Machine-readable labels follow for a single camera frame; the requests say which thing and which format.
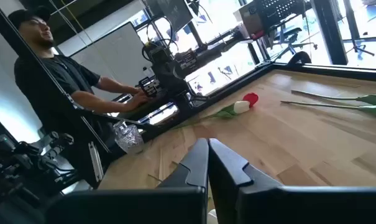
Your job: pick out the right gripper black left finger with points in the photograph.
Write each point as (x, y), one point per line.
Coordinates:
(181, 202)

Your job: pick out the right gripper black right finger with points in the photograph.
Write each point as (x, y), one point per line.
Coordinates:
(237, 202)

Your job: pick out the white artificial tulip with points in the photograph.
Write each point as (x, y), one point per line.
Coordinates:
(241, 106)

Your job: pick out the red artificial tulip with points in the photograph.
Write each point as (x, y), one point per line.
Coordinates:
(251, 99)
(375, 109)

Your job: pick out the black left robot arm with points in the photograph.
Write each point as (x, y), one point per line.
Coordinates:
(172, 71)

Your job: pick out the clear glass vase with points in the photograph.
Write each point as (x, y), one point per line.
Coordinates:
(128, 138)

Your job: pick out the white partition board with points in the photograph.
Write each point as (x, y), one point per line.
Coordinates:
(119, 53)

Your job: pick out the person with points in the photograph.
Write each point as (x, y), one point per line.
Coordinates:
(79, 77)

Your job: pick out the brown cardboard box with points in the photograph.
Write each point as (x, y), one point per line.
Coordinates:
(250, 17)

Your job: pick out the black office chair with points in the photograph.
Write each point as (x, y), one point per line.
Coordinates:
(281, 18)

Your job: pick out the black background machinery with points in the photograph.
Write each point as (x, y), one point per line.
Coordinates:
(20, 168)

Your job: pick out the black pillar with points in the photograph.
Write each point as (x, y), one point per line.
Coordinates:
(329, 31)

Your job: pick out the black tripod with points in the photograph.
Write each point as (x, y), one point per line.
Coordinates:
(358, 40)

